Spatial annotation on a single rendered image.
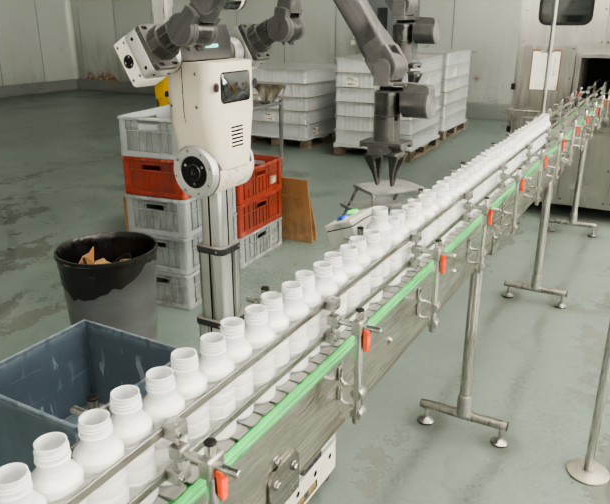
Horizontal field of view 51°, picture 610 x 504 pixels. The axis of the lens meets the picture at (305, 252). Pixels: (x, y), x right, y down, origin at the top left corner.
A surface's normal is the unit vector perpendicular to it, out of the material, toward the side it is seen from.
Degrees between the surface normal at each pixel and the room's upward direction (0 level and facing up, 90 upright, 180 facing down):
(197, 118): 101
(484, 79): 90
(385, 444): 0
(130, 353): 90
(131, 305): 93
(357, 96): 90
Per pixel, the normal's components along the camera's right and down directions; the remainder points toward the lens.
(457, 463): 0.00, -0.94
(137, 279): 0.76, 0.28
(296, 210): -0.46, 0.47
